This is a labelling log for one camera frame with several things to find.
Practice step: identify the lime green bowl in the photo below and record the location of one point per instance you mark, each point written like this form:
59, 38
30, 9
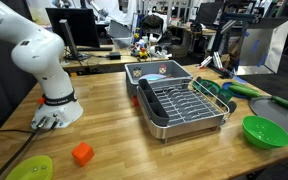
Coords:
38, 167

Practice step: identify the dish drying rack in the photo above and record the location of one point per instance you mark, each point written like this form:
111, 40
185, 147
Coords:
176, 107

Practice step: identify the green cucumber on tray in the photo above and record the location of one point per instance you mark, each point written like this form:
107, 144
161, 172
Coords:
280, 101

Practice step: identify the green cucumber on plate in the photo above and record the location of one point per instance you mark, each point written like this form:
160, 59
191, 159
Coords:
243, 90

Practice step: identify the silver reflector box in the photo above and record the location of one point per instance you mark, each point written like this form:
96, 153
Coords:
262, 47

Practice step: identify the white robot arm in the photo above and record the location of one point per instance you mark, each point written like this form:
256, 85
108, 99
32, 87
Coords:
37, 51

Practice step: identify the grey plastic bin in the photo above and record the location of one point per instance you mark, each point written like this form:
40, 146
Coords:
168, 69

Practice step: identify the grey round tray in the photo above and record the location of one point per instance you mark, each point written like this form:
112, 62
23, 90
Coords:
265, 107

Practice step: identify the dark green plate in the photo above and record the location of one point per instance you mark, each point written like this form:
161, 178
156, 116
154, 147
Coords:
205, 86

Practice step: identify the green plastic bowl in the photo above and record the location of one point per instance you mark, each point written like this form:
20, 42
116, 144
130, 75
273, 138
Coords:
264, 133

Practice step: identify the orange cube block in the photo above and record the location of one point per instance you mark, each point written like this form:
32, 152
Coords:
82, 153

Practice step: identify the black computer monitor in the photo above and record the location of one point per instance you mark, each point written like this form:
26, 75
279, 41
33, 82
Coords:
76, 27

